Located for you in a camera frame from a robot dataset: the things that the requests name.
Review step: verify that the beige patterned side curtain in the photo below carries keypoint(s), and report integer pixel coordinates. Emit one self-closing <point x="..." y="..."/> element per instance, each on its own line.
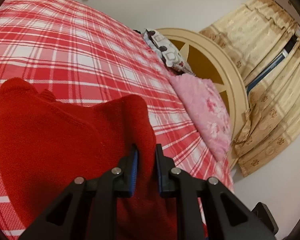
<point x="261" y="39"/>

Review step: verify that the pink floral pillow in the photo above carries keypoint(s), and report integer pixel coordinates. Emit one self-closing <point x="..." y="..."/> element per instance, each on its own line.
<point x="207" y="111"/>

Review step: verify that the red white plaid bedsheet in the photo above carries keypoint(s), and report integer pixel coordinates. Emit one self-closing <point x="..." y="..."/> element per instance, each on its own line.
<point x="85" y="58"/>

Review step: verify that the grey patterned pillow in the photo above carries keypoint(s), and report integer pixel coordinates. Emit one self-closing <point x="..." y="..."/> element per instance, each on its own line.
<point x="166" y="51"/>

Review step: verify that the red knitted garment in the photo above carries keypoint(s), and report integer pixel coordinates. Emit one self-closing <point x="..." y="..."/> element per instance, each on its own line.
<point x="46" y="144"/>

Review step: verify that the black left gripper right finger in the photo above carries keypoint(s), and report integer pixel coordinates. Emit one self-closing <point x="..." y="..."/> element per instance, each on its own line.
<point x="206" y="209"/>

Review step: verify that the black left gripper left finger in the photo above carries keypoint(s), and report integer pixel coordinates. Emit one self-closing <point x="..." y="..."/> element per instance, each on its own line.
<point x="87" y="209"/>

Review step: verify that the cream wooden headboard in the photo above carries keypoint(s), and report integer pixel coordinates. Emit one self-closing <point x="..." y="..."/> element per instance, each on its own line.
<point x="209" y="61"/>

